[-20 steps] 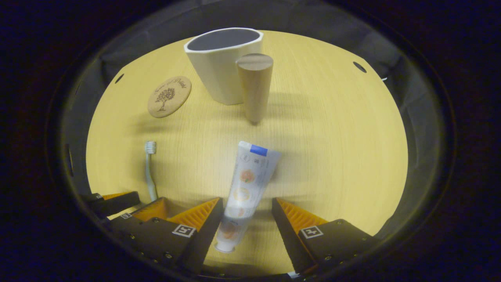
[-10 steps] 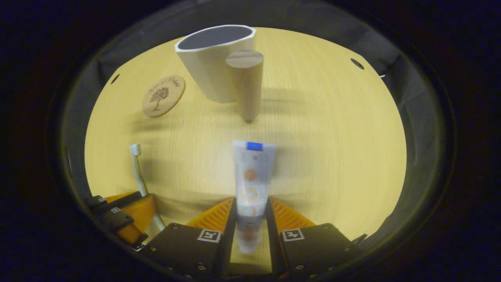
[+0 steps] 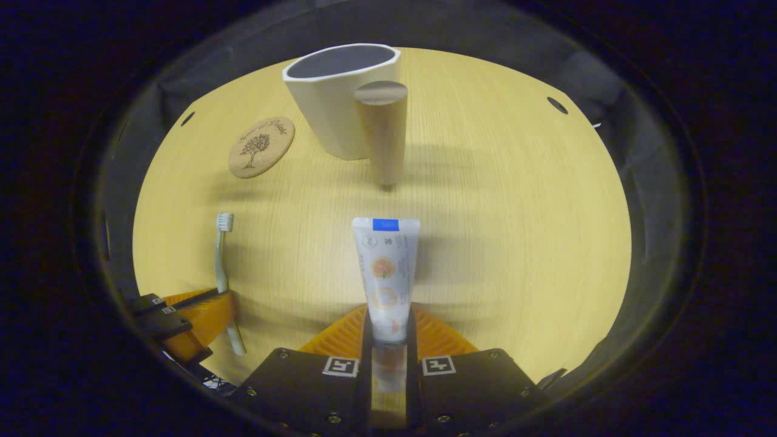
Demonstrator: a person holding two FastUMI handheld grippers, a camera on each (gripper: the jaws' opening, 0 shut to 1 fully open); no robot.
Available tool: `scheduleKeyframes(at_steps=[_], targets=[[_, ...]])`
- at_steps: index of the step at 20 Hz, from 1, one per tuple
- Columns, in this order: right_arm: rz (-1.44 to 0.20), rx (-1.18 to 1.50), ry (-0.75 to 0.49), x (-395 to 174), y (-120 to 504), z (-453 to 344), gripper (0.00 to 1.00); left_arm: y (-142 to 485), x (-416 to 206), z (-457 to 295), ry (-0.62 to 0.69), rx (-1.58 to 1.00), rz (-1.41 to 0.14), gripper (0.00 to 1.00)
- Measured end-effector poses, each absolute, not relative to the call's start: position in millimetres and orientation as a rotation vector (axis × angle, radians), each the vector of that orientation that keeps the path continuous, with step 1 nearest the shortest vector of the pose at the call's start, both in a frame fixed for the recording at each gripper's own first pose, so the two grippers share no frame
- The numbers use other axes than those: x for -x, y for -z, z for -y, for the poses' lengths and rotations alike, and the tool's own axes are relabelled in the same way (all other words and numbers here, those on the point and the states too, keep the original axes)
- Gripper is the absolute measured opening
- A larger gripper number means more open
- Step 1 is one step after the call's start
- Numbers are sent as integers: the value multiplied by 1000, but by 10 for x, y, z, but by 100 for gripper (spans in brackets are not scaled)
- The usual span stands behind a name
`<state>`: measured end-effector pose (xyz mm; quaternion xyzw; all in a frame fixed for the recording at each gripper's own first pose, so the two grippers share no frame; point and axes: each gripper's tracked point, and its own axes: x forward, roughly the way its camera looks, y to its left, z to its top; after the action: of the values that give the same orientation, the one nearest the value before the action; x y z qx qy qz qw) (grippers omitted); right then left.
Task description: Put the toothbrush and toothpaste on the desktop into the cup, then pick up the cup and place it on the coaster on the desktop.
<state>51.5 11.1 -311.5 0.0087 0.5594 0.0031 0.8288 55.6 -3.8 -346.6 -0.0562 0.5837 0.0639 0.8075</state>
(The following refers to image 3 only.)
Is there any round cork coaster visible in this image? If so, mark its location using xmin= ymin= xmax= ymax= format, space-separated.
xmin=228 ymin=116 xmax=296 ymax=180

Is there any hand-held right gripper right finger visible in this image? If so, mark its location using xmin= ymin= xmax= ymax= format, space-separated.
xmin=405 ymin=303 xmax=548 ymax=437

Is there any pale green toothbrush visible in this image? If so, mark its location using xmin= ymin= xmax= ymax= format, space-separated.
xmin=215 ymin=212 xmax=247 ymax=357

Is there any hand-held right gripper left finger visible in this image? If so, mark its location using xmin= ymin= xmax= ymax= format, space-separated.
xmin=234 ymin=303 xmax=373 ymax=437

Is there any white cup with wooden handle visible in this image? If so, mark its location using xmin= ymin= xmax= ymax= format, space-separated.
xmin=282 ymin=42 xmax=409 ymax=188

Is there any white toothpaste tube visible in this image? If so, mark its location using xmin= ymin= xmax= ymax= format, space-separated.
xmin=351 ymin=217 xmax=422 ymax=393

